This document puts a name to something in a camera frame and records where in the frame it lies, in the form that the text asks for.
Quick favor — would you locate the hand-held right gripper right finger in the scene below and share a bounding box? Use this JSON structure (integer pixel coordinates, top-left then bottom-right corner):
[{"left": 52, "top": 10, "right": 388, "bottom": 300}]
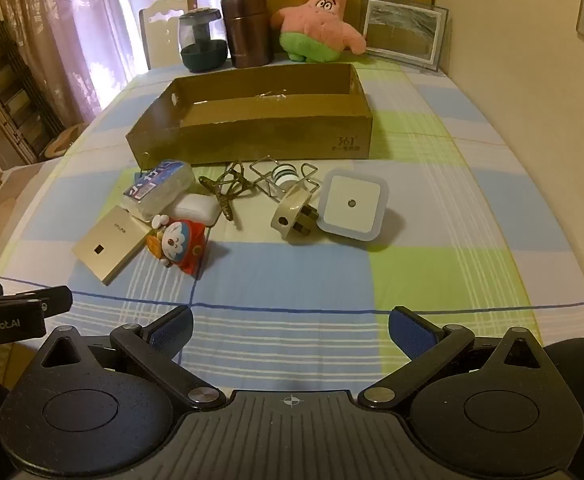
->
[{"left": 357, "top": 305, "right": 545, "bottom": 411}]

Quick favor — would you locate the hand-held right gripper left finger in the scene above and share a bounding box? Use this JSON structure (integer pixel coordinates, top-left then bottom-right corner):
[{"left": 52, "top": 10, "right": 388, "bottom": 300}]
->
[{"left": 39, "top": 306, "right": 227, "bottom": 411}]

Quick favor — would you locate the gold square device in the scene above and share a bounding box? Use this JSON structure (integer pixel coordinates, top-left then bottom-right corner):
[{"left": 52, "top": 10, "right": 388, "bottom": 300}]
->
[{"left": 73, "top": 205, "right": 155, "bottom": 286}]

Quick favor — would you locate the blue cat toy figurine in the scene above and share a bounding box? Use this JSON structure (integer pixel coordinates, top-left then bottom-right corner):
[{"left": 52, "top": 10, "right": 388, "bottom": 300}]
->
[{"left": 146, "top": 214, "right": 207, "bottom": 277}]

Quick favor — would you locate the white rounded plastic case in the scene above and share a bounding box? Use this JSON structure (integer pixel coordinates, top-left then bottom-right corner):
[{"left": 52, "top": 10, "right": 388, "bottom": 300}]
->
[{"left": 172, "top": 192, "right": 221, "bottom": 226}]

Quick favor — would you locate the clear plastic toothpick box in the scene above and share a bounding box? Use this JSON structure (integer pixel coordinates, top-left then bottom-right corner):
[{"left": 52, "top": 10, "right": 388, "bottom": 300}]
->
[{"left": 122, "top": 160, "right": 195, "bottom": 221}]

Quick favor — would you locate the white square night light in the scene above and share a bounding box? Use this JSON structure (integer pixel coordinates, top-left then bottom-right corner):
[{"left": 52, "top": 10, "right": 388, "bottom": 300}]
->
[{"left": 317, "top": 168, "right": 390, "bottom": 241}]

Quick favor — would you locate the leopard print hair claw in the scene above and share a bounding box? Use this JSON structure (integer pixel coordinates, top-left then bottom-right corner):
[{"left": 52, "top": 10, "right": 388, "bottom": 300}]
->
[{"left": 198, "top": 160, "right": 253, "bottom": 223}]

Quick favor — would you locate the beige plug adapter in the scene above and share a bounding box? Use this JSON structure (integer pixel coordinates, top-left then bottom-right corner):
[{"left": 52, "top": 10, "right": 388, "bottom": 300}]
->
[{"left": 271, "top": 185, "right": 320, "bottom": 243}]

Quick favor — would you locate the green and white jar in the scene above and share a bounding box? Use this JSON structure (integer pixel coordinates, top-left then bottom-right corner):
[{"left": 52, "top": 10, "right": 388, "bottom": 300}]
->
[{"left": 271, "top": 164, "right": 300, "bottom": 192}]

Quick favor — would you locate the metal wire rack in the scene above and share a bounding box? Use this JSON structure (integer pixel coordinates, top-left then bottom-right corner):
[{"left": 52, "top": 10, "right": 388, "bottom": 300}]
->
[{"left": 249, "top": 157, "right": 319, "bottom": 203}]

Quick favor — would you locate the brown cardboard box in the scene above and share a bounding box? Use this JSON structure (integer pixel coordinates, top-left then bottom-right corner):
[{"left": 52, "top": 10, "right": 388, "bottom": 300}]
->
[{"left": 126, "top": 62, "right": 374, "bottom": 167}]

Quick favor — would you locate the round basket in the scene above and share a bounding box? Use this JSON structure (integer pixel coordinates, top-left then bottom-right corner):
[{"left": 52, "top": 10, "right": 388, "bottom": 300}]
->
[{"left": 44, "top": 125, "right": 85, "bottom": 157}]

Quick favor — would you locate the dark folding rack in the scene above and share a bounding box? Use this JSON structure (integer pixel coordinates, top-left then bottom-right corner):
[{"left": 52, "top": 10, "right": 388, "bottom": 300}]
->
[{"left": 0, "top": 0, "right": 67, "bottom": 166}]

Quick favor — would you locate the glass teapot with dark base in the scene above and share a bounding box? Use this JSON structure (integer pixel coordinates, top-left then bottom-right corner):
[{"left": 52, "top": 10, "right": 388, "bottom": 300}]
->
[{"left": 178, "top": 7, "right": 227, "bottom": 73}]

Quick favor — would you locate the pink sheer curtain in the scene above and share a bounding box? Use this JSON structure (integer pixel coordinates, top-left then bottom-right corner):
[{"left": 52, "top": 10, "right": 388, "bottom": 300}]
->
[{"left": 0, "top": 0, "right": 243, "bottom": 126}]

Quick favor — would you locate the cream wooden chair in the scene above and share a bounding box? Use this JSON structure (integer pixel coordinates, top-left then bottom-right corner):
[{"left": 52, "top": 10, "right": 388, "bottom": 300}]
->
[{"left": 138, "top": 0, "right": 200, "bottom": 71}]

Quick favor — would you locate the brown metal thermos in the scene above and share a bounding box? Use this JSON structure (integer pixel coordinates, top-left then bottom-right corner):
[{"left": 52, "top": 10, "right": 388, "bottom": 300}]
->
[{"left": 221, "top": 0, "right": 274, "bottom": 69}]

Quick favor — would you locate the pink starfish plush toy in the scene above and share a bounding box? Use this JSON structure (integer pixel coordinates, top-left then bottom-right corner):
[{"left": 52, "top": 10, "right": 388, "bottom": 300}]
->
[{"left": 271, "top": 0, "right": 367, "bottom": 63}]

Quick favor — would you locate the glass picture frame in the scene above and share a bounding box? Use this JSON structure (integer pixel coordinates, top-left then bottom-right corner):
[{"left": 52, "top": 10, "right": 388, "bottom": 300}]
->
[{"left": 361, "top": 0, "right": 449, "bottom": 72}]

